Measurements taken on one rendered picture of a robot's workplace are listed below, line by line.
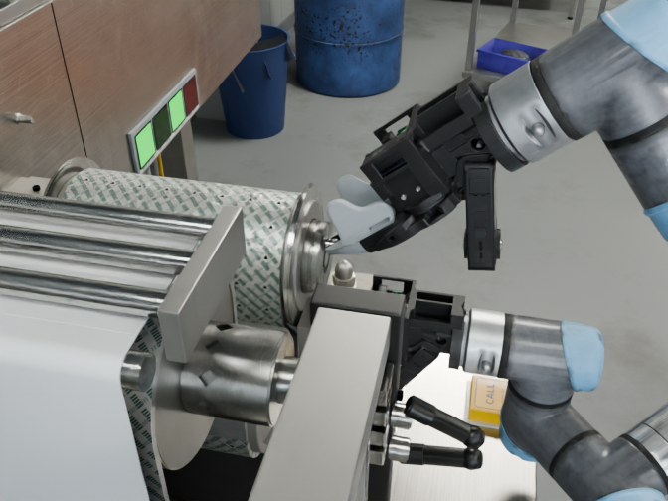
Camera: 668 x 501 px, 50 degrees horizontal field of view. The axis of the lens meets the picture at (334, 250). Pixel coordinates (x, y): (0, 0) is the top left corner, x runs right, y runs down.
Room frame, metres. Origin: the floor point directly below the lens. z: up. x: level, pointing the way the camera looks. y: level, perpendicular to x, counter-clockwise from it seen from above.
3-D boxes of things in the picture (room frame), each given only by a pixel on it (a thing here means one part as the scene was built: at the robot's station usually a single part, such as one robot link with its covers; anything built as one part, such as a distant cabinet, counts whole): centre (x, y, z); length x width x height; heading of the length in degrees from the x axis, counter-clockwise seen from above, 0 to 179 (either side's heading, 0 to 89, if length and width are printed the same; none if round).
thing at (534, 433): (0.58, -0.25, 1.01); 0.11 x 0.08 x 0.11; 26
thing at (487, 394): (0.70, -0.23, 0.91); 0.07 x 0.07 x 0.02; 78
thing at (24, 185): (0.66, 0.32, 1.28); 0.06 x 0.05 x 0.02; 78
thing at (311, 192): (0.59, 0.03, 1.25); 0.15 x 0.01 x 0.15; 168
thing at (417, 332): (0.63, -0.09, 1.12); 0.12 x 0.08 x 0.09; 78
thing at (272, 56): (3.40, 0.39, 0.26); 0.44 x 0.40 x 0.51; 75
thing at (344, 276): (0.81, -0.01, 1.05); 0.04 x 0.04 x 0.04
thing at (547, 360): (0.59, -0.25, 1.11); 0.11 x 0.08 x 0.09; 78
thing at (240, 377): (0.34, 0.06, 1.33); 0.06 x 0.06 x 0.06; 78
